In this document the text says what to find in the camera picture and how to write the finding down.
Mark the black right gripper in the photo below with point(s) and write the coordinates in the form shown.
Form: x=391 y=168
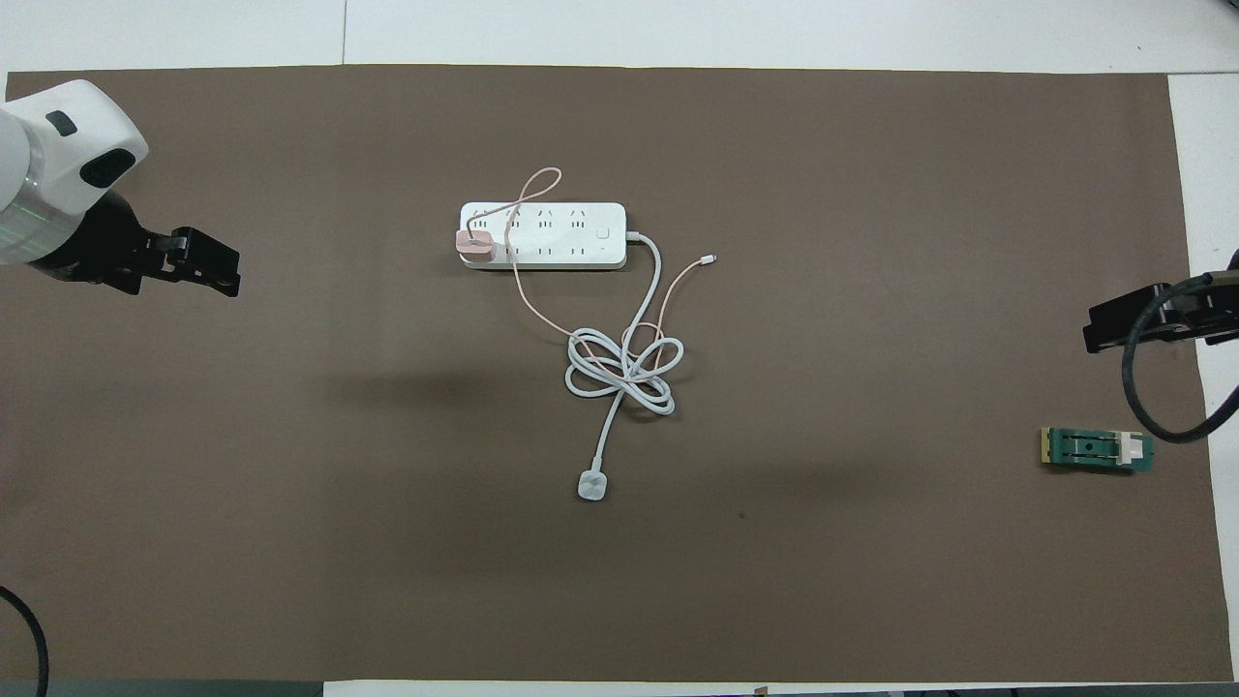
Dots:
x=1200 y=312

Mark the pink charger plug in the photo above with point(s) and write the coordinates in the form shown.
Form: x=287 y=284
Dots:
x=474 y=247

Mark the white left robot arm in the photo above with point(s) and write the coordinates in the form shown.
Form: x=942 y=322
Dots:
x=58 y=145

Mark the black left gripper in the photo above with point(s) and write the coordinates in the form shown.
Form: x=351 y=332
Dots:
x=106 y=247

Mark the brown table mat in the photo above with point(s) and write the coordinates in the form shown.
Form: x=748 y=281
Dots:
x=871 y=581

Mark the green knife switch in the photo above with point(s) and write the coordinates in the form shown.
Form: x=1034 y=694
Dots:
x=1089 y=448

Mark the white power strip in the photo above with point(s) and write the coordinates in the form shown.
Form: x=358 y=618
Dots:
x=571 y=237

